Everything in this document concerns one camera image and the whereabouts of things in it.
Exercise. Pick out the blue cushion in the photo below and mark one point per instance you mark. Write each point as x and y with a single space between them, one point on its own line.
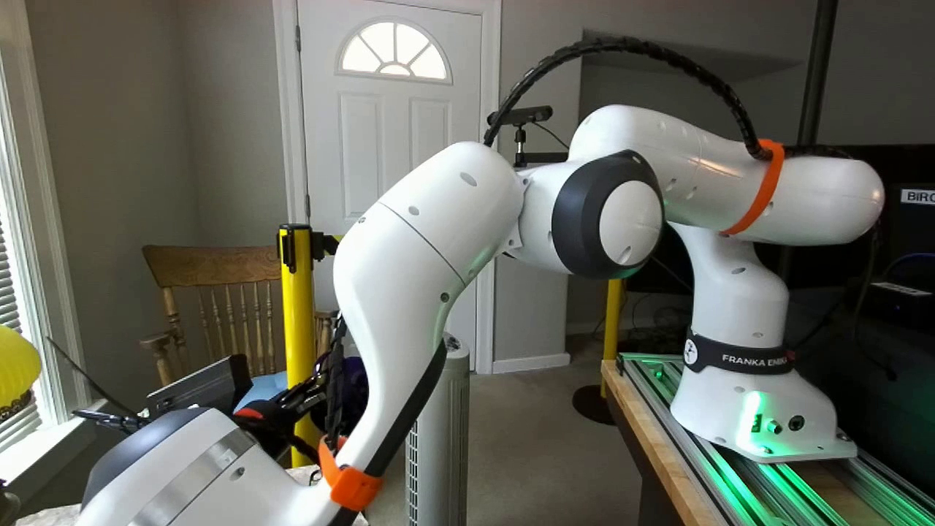
260 389

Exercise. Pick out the wooden chair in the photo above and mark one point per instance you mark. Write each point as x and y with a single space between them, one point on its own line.
208 268

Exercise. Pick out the yellow stanchion post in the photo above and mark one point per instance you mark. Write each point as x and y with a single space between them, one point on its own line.
295 310
612 310

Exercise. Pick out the dark vertical pole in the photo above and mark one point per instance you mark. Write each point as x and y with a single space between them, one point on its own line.
817 69

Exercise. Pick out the black stereo camera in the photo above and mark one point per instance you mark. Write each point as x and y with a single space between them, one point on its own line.
520 114

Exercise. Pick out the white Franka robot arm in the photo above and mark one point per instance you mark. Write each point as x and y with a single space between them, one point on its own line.
428 253

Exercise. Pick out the wooden bench with aluminium rails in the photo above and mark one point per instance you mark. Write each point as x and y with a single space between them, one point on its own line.
682 469

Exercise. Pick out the white window sill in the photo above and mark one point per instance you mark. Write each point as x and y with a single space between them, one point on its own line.
40 443

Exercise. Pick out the grey tower fan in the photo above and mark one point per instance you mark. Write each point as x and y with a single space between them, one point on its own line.
455 448

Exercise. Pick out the white window blinds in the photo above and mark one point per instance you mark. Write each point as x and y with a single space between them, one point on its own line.
8 293

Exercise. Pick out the yellow shade table lamp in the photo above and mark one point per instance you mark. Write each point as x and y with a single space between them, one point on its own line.
16 370

